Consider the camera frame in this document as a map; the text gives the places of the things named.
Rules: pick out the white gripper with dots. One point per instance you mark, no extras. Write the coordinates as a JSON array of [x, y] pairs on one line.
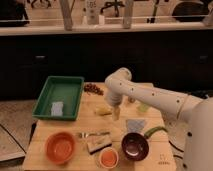
[[114, 98]]

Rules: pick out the yellow banana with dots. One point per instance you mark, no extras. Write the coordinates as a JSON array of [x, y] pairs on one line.
[[103, 110]]

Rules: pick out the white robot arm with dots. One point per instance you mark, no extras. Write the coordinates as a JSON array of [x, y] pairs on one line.
[[196, 112]]

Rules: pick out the small white bowl orange inside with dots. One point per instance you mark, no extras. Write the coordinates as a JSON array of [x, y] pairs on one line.
[[108, 158]]

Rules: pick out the red-orange bowl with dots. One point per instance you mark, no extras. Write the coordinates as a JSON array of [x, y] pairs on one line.
[[60, 147]]

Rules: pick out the metal measuring cup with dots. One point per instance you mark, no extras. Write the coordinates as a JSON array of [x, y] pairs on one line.
[[131, 100]]

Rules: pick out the light green cup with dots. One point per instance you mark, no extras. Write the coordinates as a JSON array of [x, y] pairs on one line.
[[143, 107]]

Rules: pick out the bunch of red grapes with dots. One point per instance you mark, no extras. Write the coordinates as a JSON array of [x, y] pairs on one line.
[[93, 88]]

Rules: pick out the green plastic tray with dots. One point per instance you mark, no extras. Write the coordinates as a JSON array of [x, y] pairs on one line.
[[66, 89]]

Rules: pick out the clear plastic container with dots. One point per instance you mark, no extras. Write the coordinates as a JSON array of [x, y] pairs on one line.
[[57, 109]]

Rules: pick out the dark purple pan green handle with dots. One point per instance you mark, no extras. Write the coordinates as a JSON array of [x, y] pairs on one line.
[[135, 145]]

